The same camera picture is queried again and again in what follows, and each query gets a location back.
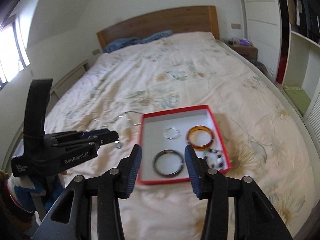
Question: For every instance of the white radiator cover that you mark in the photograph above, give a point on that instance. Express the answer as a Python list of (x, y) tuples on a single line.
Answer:
[(72, 76)]

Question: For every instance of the wall socket plate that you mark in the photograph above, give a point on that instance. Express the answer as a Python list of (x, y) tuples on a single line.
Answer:
[(95, 52)]

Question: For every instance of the amber bangle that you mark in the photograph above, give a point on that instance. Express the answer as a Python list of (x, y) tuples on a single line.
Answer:
[(200, 148)]

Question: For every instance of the silver hoop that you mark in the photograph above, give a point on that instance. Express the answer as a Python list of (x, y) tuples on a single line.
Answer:
[(94, 120)]

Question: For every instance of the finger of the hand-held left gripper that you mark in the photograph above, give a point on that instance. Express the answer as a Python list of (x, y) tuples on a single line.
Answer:
[(110, 136), (75, 143)]

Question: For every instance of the purple box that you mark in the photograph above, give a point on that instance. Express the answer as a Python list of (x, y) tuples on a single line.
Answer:
[(243, 41)]

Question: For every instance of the green cushion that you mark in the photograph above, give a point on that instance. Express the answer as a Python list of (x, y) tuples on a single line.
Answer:
[(297, 98)]

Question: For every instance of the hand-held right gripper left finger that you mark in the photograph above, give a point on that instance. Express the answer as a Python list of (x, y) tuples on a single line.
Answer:
[(133, 172)]

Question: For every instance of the red jewelry box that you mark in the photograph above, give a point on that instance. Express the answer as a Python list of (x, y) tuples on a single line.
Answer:
[(152, 140)]

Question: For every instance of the white wardrobe door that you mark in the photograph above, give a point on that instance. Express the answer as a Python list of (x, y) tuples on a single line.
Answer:
[(260, 30)]

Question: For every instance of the bed with floral bedspread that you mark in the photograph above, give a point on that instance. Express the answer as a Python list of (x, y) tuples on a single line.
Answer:
[(175, 67)]

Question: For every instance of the window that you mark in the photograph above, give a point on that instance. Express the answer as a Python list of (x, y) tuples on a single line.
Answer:
[(10, 55)]

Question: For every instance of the wall switch plate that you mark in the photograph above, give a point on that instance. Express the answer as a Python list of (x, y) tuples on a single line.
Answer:
[(235, 25)]

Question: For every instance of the person's blue clothing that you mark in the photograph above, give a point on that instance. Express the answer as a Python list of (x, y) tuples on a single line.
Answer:
[(22, 192)]

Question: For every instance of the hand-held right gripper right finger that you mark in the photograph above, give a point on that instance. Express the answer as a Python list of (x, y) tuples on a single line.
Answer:
[(192, 172)]

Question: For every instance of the hanging dark clothes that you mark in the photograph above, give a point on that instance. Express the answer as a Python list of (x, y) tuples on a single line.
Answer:
[(305, 10)]

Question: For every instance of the wooden nightstand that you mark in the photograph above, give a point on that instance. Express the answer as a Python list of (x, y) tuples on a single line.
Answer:
[(246, 51)]

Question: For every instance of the blue fleece blanket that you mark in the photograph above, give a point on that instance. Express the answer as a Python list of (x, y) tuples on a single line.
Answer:
[(120, 43), (157, 36)]

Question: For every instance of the white louvred drawer front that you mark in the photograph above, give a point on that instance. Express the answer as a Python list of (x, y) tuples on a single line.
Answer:
[(313, 120)]

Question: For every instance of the wooden headboard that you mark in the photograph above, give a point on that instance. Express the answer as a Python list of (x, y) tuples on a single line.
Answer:
[(155, 22)]

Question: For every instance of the dark bangle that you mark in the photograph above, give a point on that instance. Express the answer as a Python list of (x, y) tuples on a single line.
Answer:
[(155, 163)]

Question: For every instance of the white open shelf unit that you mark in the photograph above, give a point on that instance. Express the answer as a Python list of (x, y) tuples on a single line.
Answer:
[(300, 55)]

